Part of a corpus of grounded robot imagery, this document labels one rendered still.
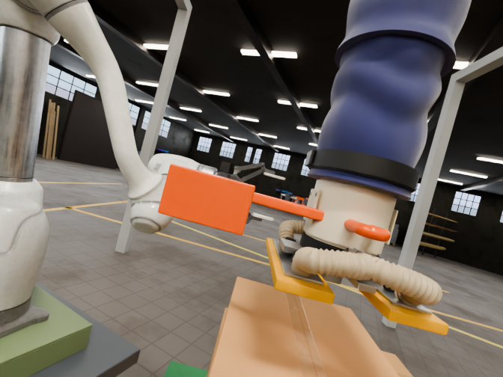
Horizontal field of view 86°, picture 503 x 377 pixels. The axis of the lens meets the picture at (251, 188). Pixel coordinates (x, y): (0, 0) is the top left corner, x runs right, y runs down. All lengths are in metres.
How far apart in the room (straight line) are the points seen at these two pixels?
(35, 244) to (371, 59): 0.80
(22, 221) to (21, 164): 0.22
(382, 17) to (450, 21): 0.13
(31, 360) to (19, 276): 0.17
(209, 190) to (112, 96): 0.54
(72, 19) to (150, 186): 0.40
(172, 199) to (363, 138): 0.39
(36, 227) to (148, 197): 0.24
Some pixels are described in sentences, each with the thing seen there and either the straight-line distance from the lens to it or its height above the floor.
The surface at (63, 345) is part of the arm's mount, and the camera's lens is 0.84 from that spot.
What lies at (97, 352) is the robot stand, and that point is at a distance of 0.88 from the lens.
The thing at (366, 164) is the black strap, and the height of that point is 1.35.
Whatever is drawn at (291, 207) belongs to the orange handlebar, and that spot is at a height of 1.24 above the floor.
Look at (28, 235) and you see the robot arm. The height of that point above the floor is 1.03.
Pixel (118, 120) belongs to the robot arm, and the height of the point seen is 1.33.
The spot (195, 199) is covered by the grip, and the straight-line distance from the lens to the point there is 0.26.
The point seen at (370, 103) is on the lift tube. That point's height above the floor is 1.47.
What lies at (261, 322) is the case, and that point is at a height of 0.94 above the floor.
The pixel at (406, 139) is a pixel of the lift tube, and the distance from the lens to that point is 0.58.
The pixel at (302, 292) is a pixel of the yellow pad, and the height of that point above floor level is 1.12.
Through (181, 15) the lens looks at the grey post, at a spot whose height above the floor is 3.02.
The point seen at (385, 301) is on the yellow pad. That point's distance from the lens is 0.56.
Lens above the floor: 1.27
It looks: 1 degrees down
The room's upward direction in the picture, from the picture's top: 15 degrees clockwise
